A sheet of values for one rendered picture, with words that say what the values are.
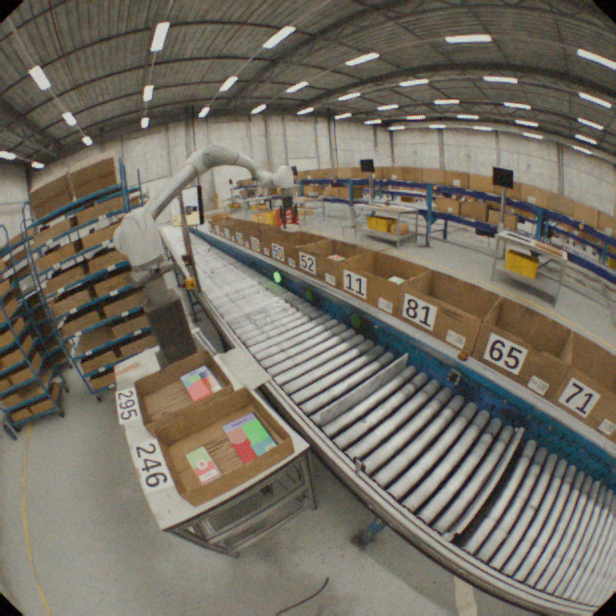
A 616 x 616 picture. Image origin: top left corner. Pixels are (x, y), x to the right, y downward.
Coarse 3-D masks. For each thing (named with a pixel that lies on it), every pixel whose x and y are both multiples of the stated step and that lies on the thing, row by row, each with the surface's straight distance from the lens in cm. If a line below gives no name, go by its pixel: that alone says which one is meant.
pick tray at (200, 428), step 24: (216, 408) 95; (240, 408) 100; (264, 408) 86; (168, 432) 96; (192, 432) 99; (216, 432) 96; (168, 456) 94; (216, 456) 90; (264, 456) 77; (288, 456) 85; (192, 480) 89; (216, 480) 76; (240, 480) 81; (192, 504) 84
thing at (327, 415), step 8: (400, 360) 109; (392, 368) 106; (400, 368) 113; (376, 376) 99; (384, 376) 105; (392, 376) 111; (368, 384) 98; (376, 384) 103; (384, 384) 109; (352, 392) 93; (360, 392) 97; (368, 392) 102; (344, 400) 92; (352, 400) 96; (360, 400) 101; (328, 408) 88; (336, 408) 92; (344, 408) 96; (320, 416) 89; (328, 416) 92; (336, 416) 96
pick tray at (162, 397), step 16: (208, 352) 117; (176, 368) 119; (192, 368) 121; (144, 384) 121; (160, 384) 122; (176, 384) 121; (224, 384) 111; (144, 400) 122; (160, 400) 117; (176, 400) 113; (192, 400) 110; (208, 400) 97; (144, 416) 107; (160, 416) 111; (176, 416) 97
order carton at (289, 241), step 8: (296, 232) 212; (304, 232) 210; (272, 240) 195; (280, 240) 206; (288, 240) 209; (296, 240) 213; (304, 240) 212; (312, 240) 203; (320, 240) 194; (272, 248) 198; (288, 248) 177; (296, 248) 168; (272, 256) 202; (288, 256) 179; (296, 256) 170; (288, 264) 182; (296, 264) 173
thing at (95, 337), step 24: (120, 168) 214; (96, 192) 216; (24, 216) 240; (48, 216) 228; (120, 264) 216; (120, 288) 221; (144, 288) 220; (48, 312) 243; (72, 336) 245; (96, 336) 268; (120, 336) 241; (72, 360) 257; (120, 360) 249
